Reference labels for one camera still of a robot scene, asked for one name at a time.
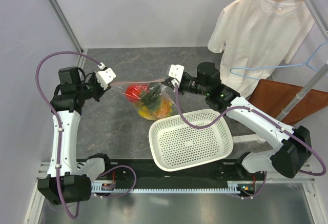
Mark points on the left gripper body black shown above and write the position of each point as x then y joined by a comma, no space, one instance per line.
96,89

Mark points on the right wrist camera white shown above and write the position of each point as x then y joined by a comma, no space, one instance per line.
175,73

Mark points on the white cable duct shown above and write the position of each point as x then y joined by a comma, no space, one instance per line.
100,187

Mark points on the silver clothes rack pole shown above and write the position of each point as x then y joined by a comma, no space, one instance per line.
303,92

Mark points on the aluminium frame post left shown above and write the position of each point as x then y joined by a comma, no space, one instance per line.
65,24

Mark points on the blue clothes hanger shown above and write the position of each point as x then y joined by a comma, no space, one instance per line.
306,63

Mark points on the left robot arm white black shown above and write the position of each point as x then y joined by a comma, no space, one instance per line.
64,178

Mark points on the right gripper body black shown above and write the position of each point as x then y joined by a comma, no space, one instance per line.
188,84

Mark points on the red orange peach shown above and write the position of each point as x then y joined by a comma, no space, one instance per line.
134,93

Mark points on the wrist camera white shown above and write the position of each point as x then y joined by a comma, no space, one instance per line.
175,73
105,76

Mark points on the orange toy pineapple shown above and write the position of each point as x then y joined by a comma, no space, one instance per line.
156,104

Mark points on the white perforated plastic basket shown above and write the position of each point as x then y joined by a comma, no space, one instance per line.
177,146

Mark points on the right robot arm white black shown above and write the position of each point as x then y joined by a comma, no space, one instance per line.
290,146

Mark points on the brown cloth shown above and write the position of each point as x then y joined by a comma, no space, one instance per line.
272,97

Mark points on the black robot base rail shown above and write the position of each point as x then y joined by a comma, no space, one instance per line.
144,173

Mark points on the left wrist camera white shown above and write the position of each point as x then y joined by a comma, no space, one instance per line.
105,76

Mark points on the white t-shirt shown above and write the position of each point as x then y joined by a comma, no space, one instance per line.
255,36

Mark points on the clear zip top bag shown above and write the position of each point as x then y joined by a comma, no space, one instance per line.
121,87

